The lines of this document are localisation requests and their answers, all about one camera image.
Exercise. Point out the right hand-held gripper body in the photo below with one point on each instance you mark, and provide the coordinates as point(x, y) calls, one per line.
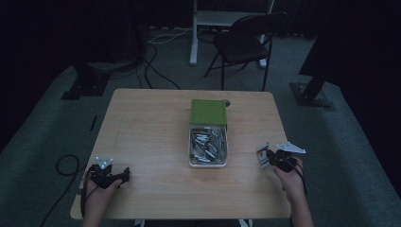
point(285, 159)

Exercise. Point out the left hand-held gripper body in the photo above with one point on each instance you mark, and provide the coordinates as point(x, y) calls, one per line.
point(104, 175)

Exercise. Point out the white sachet with coloured print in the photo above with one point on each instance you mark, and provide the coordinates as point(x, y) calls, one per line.
point(263, 156)

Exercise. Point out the white box with green lid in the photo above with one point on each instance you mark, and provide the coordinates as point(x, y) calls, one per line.
point(208, 113)

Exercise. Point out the person's left hand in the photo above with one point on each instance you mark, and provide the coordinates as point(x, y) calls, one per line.
point(101, 197)

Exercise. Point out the person's right hand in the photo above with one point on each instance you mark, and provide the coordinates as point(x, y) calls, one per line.
point(291, 183)

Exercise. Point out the small black strip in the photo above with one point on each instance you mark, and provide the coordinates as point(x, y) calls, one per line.
point(93, 123)

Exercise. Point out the small grey round object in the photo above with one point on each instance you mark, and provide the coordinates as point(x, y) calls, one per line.
point(226, 102)

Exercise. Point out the black folding chair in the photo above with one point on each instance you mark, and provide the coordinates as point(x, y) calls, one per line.
point(242, 44)

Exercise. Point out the black stand with base plate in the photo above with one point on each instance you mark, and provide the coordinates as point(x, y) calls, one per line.
point(312, 93)
point(86, 83)

